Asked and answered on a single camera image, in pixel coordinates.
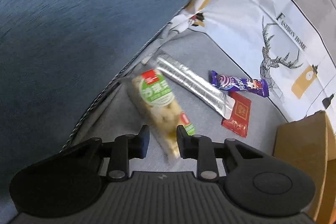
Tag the long silver foil packet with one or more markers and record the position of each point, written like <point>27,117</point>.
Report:
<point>189,82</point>

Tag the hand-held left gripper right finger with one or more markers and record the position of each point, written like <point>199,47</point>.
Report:
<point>181,144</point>

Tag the clear green-label snack bar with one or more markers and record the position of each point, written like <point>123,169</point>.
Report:
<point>155,98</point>

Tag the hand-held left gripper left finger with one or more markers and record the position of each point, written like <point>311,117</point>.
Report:
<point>144,141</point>

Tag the red square snack packet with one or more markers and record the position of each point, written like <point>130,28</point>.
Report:
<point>239,113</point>

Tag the purple candy bar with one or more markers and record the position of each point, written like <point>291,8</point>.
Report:
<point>236,82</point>

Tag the brown cardboard box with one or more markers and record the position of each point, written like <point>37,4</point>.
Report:
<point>296,140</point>

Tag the white deer-print fabric bin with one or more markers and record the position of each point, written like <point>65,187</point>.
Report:
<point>244,16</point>

